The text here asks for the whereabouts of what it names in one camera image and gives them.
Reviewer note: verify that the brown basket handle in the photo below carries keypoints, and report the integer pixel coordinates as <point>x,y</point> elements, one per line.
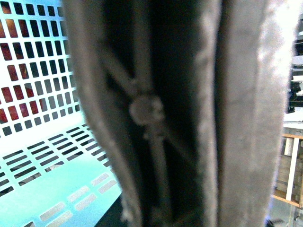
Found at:
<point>188,98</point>

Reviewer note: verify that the light blue plastic basket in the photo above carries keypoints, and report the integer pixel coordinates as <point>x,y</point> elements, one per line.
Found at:
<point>52,171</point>

